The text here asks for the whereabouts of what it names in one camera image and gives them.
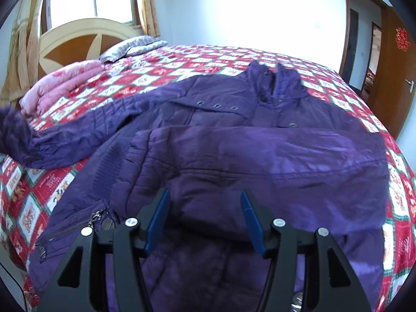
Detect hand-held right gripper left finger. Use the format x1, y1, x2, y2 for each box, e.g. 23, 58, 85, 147
37, 188, 171, 312

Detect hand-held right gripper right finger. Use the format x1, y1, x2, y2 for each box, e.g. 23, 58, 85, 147
240, 189, 373, 312

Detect purple padded jacket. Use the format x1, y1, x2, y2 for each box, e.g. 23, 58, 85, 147
0, 60, 392, 312

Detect red patterned bedspread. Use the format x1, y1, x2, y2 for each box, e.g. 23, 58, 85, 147
0, 44, 416, 312

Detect folded pink quilt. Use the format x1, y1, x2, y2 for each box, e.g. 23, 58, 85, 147
19, 59, 105, 116

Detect grey striped pillow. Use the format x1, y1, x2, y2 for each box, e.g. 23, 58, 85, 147
99, 36, 170, 63

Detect brown wooden door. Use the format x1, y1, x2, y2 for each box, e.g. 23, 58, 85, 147
367, 5, 416, 140

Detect cream and wood headboard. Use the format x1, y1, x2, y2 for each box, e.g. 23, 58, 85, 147
38, 18, 140, 75

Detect beige patterned curtain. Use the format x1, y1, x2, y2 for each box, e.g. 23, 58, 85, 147
134, 0, 161, 40
0, 0, 53, 105

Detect red paper door decoration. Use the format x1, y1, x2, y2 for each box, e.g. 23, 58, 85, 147
394, 28, 411, 53

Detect brown wooden door frame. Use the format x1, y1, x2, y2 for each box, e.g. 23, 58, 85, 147
338, 0, 395, 93

